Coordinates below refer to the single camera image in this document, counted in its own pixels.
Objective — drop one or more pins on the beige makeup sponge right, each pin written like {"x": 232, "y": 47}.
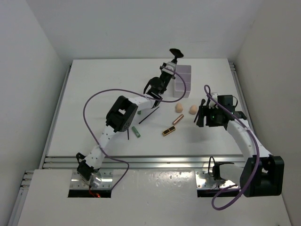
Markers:
{"x": 193, "y": 110}

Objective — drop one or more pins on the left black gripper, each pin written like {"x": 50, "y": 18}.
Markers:
{"x": 172, "y": 76}

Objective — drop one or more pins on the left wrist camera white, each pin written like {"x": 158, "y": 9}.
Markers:
{"x": 168, "y": 67}

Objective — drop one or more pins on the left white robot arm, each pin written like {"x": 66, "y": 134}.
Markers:
{"x": 120, "y": 117}

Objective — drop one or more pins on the beige makeup sponge left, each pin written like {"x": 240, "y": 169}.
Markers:
{"x": 178, "y": 108}

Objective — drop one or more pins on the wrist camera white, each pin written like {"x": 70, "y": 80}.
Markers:
{"x": 168, "y": 67}
{"x": 214, "y": 95}

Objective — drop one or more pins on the metal base plate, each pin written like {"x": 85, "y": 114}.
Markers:
{"x": 102, "y": 180}
{"x": 206, "y": 182}

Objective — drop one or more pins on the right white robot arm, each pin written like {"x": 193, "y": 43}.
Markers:
{"x": 262, "y": 174}

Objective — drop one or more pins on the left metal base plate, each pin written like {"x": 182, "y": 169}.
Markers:
{"x": 102, "y": 180}

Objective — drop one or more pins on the beige makeup sponge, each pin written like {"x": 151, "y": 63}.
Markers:
{"x": 193, "y": 110}
{"x": 178, "y": 108}

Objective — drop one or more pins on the black gold lipstick case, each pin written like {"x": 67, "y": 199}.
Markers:
{"x": 168, "y": 131}

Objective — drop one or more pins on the white compartment organizer box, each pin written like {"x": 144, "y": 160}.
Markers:
{"x": 185, "y": 73}

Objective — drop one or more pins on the rose gold lipstick tube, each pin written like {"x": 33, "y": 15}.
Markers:
{"x": 178, "y": 119}

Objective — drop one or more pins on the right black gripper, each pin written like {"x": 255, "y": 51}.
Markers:
{"x": 204, "y": 111}

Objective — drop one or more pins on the black fan makeup brush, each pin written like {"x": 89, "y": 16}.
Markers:
{"x": 177, "y": 54}

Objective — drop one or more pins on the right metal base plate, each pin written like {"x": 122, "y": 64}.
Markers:
{"x": 206, "y": 182}

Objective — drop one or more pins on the aluminium table frame rail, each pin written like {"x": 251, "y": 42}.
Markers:
{"x": 178, "y": 162}

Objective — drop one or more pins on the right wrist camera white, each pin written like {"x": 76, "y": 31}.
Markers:
{"x": 214, "y": 95}

